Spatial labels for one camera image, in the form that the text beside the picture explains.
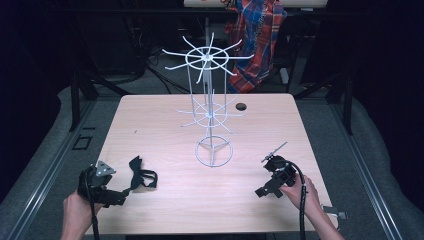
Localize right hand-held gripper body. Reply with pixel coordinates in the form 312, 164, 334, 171
261, 141, 298, 192

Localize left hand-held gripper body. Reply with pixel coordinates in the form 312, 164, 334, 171
77, 160, 128, 208

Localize black bow tie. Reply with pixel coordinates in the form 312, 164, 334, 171
128, 155, 159, 192

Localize white wire display rack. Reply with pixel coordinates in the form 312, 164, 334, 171
161, 31, 255, 168

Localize person's right hand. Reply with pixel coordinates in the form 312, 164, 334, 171
279, 175, 324, 220

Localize person's left hand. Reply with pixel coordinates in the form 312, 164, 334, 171
62, 191, 105, 234

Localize black metal stand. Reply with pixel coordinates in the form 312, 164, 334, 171
292, 71, 355, 136
68, 70, 132, 133

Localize red blue plaid cloth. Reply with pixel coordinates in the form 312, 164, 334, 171
224, 0, 288, 95

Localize grey metal pole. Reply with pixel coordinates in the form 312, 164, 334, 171
204, 17, 212, 98

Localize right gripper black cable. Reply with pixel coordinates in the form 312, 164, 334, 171
288, 161, 308, 240

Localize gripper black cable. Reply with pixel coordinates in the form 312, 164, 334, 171
84, 168, 101, 240
288, 161, 308, 240

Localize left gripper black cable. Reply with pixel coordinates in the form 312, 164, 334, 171
84, 168, 101, 240

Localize black rectangular floor frame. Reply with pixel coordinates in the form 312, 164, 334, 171
71, 134, 94, 151

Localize grey metal bracket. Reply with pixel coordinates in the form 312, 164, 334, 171
322, 205, 349, 221

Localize black floor cables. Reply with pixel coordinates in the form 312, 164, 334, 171
134, 31, 192, 95

